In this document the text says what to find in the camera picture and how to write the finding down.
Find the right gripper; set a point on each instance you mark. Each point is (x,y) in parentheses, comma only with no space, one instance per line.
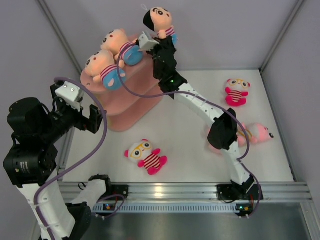
(165,43)

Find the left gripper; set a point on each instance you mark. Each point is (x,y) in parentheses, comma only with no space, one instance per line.
(83,123)

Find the black-haired boy doll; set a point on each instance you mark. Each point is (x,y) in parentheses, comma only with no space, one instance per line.
(160,21)

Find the peach pig toy blue shorts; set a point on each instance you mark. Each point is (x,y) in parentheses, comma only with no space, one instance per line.
(119,44)

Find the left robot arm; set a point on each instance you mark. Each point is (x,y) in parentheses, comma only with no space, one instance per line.
(31,162)

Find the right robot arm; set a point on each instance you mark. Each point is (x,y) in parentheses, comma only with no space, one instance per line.
(223,123)

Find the pink wooden shelf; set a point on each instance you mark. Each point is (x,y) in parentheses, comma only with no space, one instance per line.
(125,106)

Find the white panda toy yellow glasses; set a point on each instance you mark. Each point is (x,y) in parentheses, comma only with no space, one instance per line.
(144,155)

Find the pink frog toy striped shirt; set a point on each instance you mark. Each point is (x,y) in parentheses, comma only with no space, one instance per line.
(212,149)

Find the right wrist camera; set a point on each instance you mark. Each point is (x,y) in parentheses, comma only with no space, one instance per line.
(146,42)

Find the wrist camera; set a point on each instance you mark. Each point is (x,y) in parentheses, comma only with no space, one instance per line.
(71,94)
(146,42)

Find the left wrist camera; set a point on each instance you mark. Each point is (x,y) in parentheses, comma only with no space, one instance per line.
(71,94)

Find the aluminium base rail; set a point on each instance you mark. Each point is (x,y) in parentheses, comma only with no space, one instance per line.
(272,192)

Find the white slotted cable duct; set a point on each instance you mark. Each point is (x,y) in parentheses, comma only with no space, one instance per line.
(129,207)

